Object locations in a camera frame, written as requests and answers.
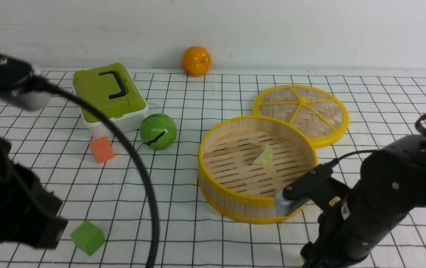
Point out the white checkered tablecloth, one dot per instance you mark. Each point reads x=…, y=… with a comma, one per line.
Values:
x=54, y=142

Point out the woven bamboo steamer lid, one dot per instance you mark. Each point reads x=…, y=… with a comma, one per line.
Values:
x=319, y=115

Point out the bamboo steamer tray yellow rim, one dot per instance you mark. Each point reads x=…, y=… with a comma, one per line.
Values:
x=232, y=185

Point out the pale green dumpling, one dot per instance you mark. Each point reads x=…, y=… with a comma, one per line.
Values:
x=266, y=156

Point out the green foam cube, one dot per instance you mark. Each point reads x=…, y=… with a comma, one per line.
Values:
x=88, y=237

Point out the orange fruit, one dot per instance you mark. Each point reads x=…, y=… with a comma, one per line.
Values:
x=196, y=61

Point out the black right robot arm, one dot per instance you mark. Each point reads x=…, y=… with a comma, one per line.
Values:
x=354, y=220

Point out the orange foam cube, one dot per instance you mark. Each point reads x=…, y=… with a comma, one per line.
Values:
x=101, y=149

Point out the green lidded white box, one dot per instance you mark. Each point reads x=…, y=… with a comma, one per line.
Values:
x=112, y=91

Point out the green ball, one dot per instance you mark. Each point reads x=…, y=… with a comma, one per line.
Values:
x=158, y=131

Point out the grey camera on left arm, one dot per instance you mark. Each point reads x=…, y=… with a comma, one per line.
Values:
x=30, y=97

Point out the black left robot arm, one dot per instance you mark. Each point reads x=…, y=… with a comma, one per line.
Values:
x=28, y=212

